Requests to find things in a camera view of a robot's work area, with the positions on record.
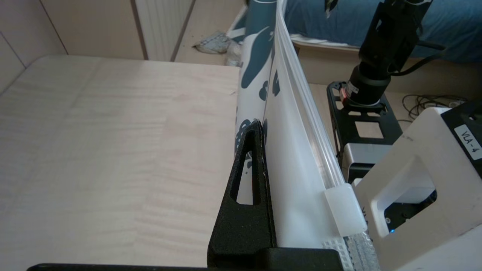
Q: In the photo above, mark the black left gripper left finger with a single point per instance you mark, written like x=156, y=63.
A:
x=244, y=229

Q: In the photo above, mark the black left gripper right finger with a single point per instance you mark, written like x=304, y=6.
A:
x=305, y=259

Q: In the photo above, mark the white leaf-print pouch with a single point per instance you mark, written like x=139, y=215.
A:
x=297, y=169

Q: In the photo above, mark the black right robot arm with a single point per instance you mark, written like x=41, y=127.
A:
x=376, y=75

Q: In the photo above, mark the white black robot base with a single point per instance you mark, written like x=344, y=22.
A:
x=352, y=124

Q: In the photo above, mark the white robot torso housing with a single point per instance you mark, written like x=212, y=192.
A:
x=414, y=169

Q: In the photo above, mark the light wooden shelf unit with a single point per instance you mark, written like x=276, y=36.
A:
x=113, y=150

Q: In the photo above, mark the blue bed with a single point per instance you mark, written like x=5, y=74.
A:
x=339, y=19

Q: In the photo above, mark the black torso bracket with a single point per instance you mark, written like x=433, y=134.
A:
x=452, y=114

